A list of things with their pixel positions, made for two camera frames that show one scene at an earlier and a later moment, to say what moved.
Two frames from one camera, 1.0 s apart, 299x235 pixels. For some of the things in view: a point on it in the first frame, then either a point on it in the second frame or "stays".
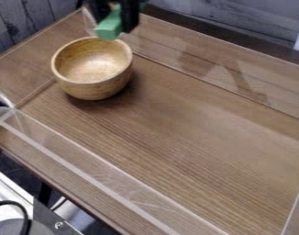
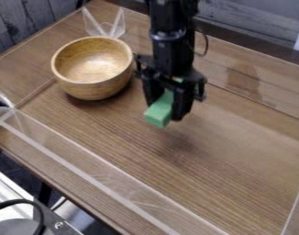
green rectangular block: [110, 27] → [158, 114]
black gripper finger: [100, 8] → [154, 88]
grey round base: [12, 226] stays
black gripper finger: [130, 15] → [185, 96]
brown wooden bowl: [92, 66] stays
